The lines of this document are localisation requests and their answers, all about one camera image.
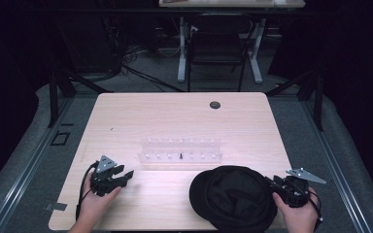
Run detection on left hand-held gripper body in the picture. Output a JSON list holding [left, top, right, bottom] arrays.
[[89, 154, 126, 197]]

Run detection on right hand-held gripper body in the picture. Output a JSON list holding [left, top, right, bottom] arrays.
[[271, 167, 327, 209]]

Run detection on black hat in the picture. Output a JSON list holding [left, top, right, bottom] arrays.
[[188, 165, 279, 233]]

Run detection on person's left hand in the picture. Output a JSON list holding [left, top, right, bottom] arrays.
[[76, 172, 123, 227]]

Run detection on person's right hand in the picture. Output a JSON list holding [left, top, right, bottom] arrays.
[[271, 187, 321, 233]]

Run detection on grey tape strip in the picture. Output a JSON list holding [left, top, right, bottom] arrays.
[[44, 202, 69, 213]]

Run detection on clear acrylic peg rack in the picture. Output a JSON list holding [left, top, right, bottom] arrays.
[[137, 137, 224, 165]]

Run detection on black tape square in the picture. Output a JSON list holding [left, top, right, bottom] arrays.
[[50, 130, 71, 147]]

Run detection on black chair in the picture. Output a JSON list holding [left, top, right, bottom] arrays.
[[186, 13, 253, 93]]

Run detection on white-legged desk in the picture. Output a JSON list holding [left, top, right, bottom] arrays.
[[158, 0, 306, 85]]

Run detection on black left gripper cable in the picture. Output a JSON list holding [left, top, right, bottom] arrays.
[[75, 160, 100, 221]]

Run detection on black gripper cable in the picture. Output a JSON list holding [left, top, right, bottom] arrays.
[[306, 188, 324, 225], [75, 160, 100, 221]]

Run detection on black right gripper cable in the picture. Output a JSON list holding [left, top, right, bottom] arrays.
[[306, 188, 324, 225]]

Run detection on black floor cables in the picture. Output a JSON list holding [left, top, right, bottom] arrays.
[[119, 43, 187, 94]]

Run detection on black metal frame stand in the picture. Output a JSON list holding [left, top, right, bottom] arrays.
[[264, 66, 325, 132], [47, 27, 115, 129]]

